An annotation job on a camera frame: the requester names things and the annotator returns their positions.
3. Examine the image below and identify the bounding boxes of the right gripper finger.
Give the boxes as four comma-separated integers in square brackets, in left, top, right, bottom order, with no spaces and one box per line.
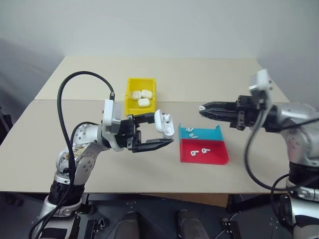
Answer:
[202,101,239,111]
[199,109,238,123]

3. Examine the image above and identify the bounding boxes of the red plastic tray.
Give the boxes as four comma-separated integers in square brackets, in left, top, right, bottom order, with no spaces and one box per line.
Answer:
[179,138,230,166]

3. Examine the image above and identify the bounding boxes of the teal plastic tray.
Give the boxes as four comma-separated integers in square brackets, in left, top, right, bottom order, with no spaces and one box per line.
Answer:
[178,122,224,141]

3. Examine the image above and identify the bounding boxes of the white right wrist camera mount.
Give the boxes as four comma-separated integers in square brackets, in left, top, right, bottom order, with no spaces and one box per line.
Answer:
[248,69,274,106]

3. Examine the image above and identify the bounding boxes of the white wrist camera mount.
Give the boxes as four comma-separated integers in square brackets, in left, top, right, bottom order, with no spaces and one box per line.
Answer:
[102,99,123,126]
[248,69,274,106]

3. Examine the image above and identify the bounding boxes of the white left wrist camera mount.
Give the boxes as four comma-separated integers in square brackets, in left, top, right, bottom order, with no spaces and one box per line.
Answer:
[102,99,123,126]

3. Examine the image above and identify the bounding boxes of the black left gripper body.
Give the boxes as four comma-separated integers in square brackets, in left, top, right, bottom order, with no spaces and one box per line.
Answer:
[114,117,143,153]

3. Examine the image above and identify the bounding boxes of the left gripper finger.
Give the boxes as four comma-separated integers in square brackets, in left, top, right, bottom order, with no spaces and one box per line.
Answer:
[128,112,157,125]
[132,138,174,153]

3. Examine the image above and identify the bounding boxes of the black object beside table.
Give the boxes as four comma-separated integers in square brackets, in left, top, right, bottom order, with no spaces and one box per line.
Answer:
[0,106,13,146]

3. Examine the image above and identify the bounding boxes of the dark rounded shape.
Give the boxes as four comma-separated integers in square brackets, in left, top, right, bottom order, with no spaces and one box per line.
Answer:
[176,209,208,239]

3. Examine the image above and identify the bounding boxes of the yellow plastic bin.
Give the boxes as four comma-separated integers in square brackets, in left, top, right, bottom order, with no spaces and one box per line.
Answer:
[124,77,158,116]

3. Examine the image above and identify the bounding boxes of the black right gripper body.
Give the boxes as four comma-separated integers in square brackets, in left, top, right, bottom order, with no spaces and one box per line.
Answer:
[229,95,265,131]

